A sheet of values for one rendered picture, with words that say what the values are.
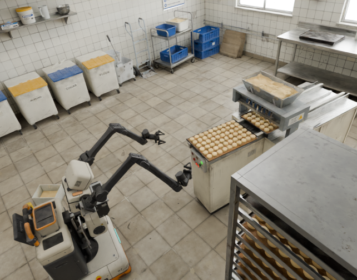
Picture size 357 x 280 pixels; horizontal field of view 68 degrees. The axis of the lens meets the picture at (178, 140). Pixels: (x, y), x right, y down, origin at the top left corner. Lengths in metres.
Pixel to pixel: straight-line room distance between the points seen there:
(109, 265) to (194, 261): 0.82
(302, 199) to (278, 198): 0.08
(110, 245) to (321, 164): 2.11
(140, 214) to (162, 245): 0.49
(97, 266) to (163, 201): 1.08
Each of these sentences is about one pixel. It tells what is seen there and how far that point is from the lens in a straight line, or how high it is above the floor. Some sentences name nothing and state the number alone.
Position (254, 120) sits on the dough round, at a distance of 2.93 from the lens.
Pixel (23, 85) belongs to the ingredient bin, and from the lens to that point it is 5.18.
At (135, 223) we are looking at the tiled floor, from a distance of 3.20.
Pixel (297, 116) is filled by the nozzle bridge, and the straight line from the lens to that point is 2.70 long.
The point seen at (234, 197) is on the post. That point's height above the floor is 1.71.
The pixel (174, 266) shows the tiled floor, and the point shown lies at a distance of 2.88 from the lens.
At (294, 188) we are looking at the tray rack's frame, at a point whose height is 1.82.
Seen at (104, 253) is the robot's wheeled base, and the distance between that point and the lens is 2.77.
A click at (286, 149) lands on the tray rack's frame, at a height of 1.82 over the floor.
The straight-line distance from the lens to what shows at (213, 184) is 2.73.
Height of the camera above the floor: 2.58
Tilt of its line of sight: 39 degrees down
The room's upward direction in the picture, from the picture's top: 6 degrees counter-clockwise
